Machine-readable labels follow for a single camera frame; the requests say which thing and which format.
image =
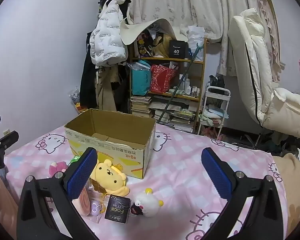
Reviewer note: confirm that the pile of magazines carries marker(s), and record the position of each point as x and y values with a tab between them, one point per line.
177	120

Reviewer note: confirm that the stack of old books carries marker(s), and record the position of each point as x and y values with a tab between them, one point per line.
140	105

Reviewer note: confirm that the white puffer jacket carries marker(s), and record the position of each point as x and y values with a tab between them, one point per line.
107	40

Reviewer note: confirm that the white wall socket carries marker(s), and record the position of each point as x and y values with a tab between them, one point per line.
6	132

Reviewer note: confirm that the white rolling cart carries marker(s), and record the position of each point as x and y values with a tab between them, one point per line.
216	90

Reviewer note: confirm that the beige brimmed hat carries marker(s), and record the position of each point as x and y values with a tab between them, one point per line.
130	33

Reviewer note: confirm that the green pole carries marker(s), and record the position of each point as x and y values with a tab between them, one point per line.
182	80

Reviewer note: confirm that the white plastic bag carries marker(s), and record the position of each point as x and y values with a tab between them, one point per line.
196	33

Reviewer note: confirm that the green tissue pack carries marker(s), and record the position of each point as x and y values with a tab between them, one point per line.
75	159

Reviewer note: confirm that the purple toy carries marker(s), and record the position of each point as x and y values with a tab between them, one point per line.
95	206

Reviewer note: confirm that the teal bag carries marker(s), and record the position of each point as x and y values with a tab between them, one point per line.
140	80

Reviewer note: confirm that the black coat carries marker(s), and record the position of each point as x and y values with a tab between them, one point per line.
87	85

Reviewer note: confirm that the tan cloth bag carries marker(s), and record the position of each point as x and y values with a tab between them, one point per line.
162	46

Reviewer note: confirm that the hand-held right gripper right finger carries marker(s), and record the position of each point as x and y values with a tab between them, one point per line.
216	175

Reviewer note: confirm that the dark printed bag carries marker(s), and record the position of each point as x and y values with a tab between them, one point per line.
143	45

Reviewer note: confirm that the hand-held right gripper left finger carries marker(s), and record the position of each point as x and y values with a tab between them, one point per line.
81	175

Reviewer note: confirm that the group of small bottles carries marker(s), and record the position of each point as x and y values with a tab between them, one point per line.
190	88

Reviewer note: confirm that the red patterned bag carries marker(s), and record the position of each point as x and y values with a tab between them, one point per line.
161	80

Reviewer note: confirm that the beige flowered pillow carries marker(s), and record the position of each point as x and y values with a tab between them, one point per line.
295	180

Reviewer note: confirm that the pink round swirl plush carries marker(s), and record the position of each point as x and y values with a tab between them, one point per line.
83	202

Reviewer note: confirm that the black box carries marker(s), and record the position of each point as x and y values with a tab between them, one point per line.
178	50

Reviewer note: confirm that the cream flowered curtain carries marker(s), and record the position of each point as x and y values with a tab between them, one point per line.
190	2

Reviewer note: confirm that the black tissue pack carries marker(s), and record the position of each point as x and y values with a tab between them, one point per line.
117	208

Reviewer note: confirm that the pink plush toy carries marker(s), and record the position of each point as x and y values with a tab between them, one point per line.
60	166

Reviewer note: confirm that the cardboard box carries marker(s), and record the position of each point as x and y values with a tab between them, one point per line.
110	152

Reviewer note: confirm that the white plush toy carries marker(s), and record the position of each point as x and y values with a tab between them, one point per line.
148	201

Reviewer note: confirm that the person's left leg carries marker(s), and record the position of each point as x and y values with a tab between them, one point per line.
2	200

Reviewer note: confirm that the plastic bag of toys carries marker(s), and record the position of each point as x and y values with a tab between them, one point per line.
75	100

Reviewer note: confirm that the wooden bookshelf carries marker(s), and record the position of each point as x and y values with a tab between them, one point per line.
165	59

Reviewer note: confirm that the pink cat print bedsheet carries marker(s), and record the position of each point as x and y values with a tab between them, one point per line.
180	170

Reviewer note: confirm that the white folded mattress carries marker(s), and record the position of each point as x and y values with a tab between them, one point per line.
242	42

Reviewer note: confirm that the yellow dog plush toy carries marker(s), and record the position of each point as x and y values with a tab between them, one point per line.
107	173

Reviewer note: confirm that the beige trench coat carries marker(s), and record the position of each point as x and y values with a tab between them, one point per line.
103	90

